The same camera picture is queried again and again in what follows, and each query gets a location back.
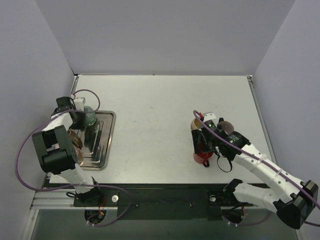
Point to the lavender mug with black handle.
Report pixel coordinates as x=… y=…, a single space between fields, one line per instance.
x=225 y=126

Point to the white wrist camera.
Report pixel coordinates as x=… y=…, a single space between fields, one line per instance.
x=207 y=116
x=79 y=103

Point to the cream mug with blue drips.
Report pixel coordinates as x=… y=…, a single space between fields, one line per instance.
x=195 y=124

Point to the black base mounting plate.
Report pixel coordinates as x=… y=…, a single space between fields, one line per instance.
x=164 y=202

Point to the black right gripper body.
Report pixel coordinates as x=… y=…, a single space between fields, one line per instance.
x=198 y=141

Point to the pink mug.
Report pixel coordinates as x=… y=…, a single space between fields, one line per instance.
x=79 y=155

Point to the red mug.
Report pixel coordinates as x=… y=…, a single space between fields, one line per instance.
x=203 y=158

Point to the brown striped mug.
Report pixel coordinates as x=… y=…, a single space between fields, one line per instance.
x=75 y=139

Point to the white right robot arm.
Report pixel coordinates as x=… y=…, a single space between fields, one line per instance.
x=289 y=197

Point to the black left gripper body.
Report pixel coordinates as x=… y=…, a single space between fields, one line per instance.
x=80 y=120

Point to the stainless steel tray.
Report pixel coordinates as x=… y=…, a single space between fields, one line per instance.
x=96 y=141

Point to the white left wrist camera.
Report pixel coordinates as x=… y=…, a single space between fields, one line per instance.
x=79 y=103

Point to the aluminium table edge rail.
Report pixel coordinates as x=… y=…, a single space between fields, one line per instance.
x=262 y=122

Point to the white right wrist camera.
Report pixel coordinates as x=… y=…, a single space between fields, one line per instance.
x=207 y=116

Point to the teal green mug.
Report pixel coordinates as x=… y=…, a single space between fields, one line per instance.
x=90 y=117

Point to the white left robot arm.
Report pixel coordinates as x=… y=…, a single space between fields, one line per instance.
x=58 y=155

